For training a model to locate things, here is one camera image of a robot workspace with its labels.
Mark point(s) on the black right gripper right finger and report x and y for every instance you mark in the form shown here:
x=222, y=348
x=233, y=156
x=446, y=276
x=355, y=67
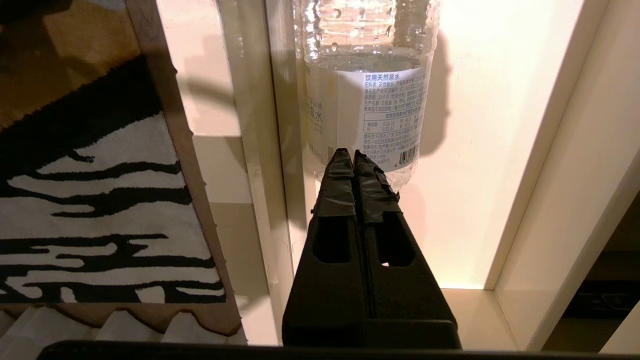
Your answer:
x=410, y=300

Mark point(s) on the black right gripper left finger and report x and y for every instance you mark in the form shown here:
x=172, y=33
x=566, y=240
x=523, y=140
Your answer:
x=325, y=295

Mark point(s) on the clear bottle with grey cap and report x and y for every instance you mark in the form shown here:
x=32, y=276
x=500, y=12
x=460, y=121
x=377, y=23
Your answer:
x=370, y=100

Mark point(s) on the cream ribbed cabinet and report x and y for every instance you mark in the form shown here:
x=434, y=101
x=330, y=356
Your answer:
x=600, y=300

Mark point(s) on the black and white patterned rug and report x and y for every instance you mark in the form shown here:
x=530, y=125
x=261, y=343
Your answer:
x=100, y=190

